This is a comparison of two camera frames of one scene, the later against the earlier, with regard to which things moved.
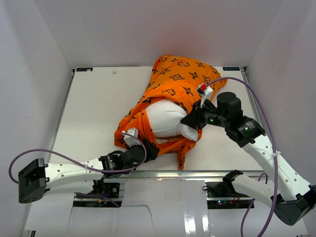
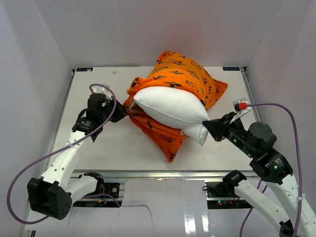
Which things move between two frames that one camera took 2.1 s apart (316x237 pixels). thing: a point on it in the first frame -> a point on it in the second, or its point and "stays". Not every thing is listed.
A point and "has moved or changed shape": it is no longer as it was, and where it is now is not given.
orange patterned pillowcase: x=174 y=78 has moved or changed shape
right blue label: x=230 y=68 stays
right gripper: x=194 y=119 -> x=217 y=128
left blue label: x=83 y=69 stays
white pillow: x=165 y=117 has moved or changed shape
